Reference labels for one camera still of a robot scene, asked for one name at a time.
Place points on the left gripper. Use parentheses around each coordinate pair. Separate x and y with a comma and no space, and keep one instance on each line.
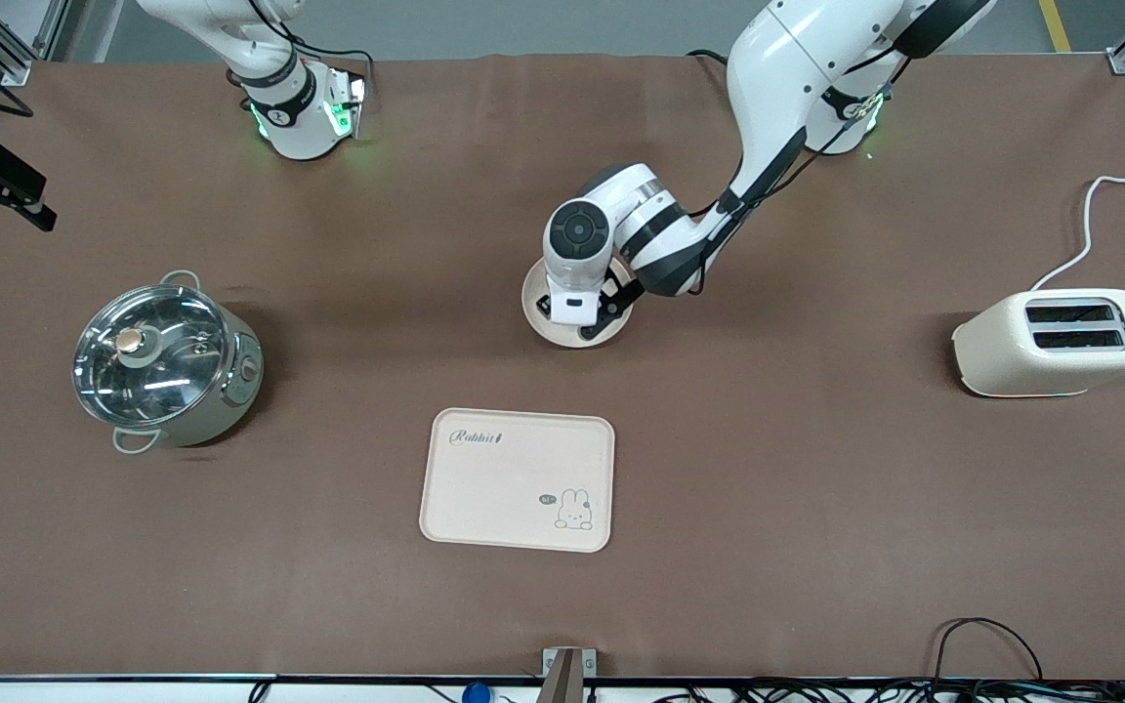
(543,306)

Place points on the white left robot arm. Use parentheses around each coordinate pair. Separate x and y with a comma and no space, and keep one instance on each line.
(768,78)

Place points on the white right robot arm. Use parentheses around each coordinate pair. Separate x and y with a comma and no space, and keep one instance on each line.
(289,107)

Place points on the round cream plate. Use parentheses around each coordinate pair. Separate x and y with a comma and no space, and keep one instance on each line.
(562,336)

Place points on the cream rabbit print tray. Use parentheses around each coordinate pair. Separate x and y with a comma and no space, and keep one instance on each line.
(514,483)

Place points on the glass pot lid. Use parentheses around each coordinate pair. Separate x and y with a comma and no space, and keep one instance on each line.
(152,356)

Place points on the steel electric cooking pot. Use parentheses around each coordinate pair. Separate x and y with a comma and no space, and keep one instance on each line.
(230,391)

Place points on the brown table mat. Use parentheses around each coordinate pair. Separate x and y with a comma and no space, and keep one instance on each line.
(816,527)

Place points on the blue round cap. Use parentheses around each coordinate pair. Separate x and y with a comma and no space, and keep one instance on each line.
(476,694)

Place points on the cream two-slot toaster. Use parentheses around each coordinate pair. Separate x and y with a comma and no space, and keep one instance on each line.
(1021,351)

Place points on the grey metal camera bracket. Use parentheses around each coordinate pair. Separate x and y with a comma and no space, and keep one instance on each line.
(567,669)

